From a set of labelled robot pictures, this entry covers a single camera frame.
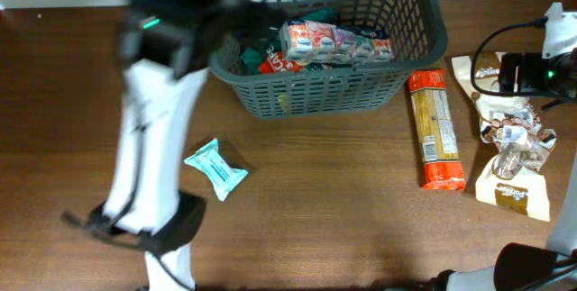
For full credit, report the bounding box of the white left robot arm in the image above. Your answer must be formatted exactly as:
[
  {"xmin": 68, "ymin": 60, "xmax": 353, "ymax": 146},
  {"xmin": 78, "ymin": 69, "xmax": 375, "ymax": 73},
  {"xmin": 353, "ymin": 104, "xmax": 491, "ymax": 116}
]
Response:
[{"xmin": 61, "ymin": 0, "xmax": 285, "ymax": 290}]

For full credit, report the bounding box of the beige rice pouch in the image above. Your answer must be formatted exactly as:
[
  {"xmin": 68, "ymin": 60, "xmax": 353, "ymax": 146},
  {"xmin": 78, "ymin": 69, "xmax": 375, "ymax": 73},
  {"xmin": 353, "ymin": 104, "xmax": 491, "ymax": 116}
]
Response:
[{"xmin": 451, "ymin": 52, "xmax": 556, "ymax": 146}]

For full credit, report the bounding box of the beige nut mix pouch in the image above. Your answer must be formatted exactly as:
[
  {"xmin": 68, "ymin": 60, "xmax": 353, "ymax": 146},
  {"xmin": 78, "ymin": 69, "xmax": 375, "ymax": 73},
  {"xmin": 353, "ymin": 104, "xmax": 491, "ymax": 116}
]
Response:
[{"xmin": 474, "ymin": 142, "xmax": 554, "ymax": 222}]

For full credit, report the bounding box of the grey plastic mesh basket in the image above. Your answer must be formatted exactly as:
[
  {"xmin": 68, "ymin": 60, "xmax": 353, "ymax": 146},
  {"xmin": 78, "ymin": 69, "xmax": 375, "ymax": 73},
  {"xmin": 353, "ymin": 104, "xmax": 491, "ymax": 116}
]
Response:
[{"xmin": 210, "ymin": 0, "xmax": 447, "ymax": 119}]

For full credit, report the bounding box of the Kleenex tissue multipack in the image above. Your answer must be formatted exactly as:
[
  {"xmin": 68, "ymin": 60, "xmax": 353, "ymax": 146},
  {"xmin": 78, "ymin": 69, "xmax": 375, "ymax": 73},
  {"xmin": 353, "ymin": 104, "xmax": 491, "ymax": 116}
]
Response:
[{"xmin": 279, "ymin": 21, "xmax": 395, "ymax": 65}]

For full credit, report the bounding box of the mint green wipes packet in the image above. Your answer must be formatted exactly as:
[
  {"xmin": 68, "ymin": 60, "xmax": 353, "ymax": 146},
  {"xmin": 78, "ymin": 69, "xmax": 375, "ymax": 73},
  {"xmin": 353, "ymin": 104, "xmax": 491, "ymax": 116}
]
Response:
[{"xmin": 184, "ymin": 139, "xmax": 249, "ymax": 202}]

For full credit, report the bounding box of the green Nescafe coffee bag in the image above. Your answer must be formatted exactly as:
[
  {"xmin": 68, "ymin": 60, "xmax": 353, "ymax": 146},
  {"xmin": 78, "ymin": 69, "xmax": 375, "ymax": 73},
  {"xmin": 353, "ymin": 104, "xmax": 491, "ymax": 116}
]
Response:
[{"xmin": 239, "ymin": 7, "xmax": 336, "ymax": 75}]

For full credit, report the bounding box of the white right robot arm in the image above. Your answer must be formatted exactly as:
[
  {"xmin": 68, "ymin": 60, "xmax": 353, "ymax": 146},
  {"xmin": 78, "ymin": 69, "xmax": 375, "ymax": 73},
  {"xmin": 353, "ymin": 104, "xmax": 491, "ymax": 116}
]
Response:
[{"xmin": 409, "ymin": 2, "xmax": 576, "ymax": 290}]

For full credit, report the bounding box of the red spaghetti pasta packet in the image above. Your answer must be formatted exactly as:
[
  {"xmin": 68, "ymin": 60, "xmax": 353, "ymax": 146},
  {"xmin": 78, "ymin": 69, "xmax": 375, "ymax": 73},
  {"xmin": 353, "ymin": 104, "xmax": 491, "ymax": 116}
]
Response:
[{"xmin": 408, "ymin": 69, "xmax": 466, "ymax": 191}]

